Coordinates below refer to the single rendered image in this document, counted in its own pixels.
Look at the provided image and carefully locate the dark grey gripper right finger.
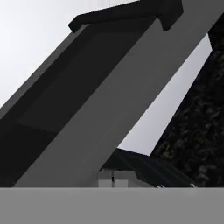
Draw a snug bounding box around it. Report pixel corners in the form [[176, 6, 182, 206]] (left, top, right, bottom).
[[112, 147, 196, 188]]

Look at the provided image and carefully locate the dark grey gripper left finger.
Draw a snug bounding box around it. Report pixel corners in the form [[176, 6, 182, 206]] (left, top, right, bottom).
[[96, 158, 114, 188]]

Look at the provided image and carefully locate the black microwave door handle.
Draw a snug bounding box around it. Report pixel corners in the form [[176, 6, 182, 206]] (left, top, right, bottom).
[[67, 0, 185, 33]]

